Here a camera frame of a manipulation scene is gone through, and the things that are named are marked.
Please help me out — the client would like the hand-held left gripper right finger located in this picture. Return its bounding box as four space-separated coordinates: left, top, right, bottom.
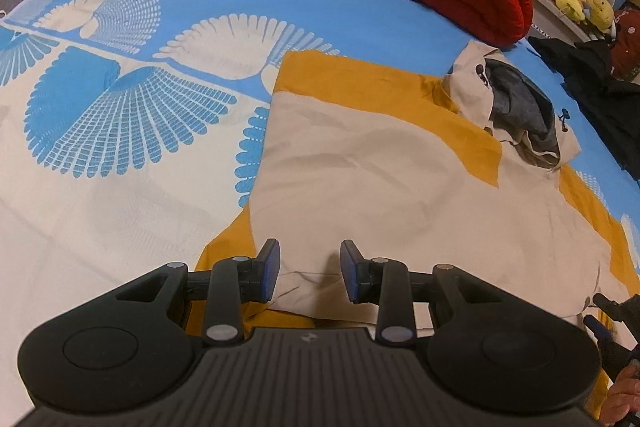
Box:
340 239 505 345

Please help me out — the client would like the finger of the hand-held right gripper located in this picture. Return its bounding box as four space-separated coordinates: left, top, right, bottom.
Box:
592 293 621 314
584 314 615 344

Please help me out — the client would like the beige and yellow hooded jacket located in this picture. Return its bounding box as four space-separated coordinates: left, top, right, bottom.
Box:
194 39 640 423

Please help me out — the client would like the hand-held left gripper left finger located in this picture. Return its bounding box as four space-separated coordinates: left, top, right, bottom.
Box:
116 239 282 345

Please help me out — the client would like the red fabric item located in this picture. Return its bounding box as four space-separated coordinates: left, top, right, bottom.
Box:
610 9 640 80

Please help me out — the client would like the black clothes pile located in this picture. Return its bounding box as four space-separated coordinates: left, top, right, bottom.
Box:
527 34 640 180

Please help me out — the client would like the yellow plush toy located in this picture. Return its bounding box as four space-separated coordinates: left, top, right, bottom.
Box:
582 0 616 32
555 0 588 24

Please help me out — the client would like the person's right hand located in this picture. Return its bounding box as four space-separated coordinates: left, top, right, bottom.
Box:
602 364 640 426

